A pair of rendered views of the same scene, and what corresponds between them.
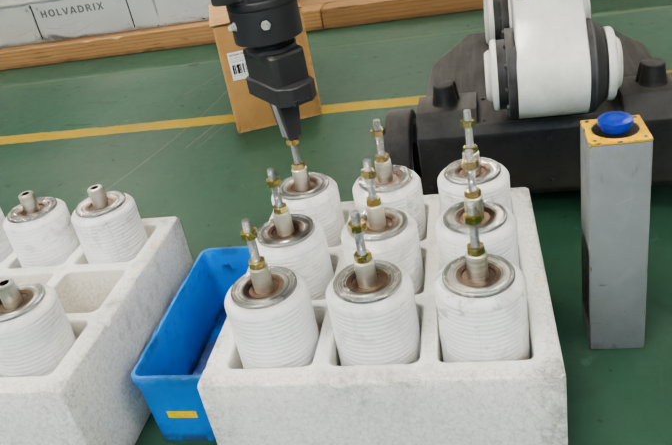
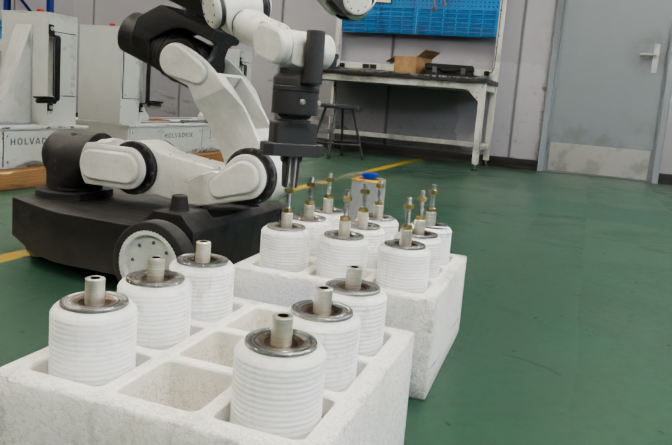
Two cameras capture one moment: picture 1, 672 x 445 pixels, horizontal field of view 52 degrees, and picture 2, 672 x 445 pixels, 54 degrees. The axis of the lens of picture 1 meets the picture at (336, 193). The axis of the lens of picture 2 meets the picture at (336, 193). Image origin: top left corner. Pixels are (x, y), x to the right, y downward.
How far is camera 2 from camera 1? 1.47 m
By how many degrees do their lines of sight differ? 82
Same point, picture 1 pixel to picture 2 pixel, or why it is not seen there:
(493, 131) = (223, 223)
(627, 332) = not seen: hidden behind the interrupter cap
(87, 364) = not seen: hidden behind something
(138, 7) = not seen: outside the picture
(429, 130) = (195, 225)
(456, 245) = (392, 227)
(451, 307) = (444, 234)
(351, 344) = (435, 263)
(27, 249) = (185, 315)
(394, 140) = (179, 236)
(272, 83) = (313, 141)
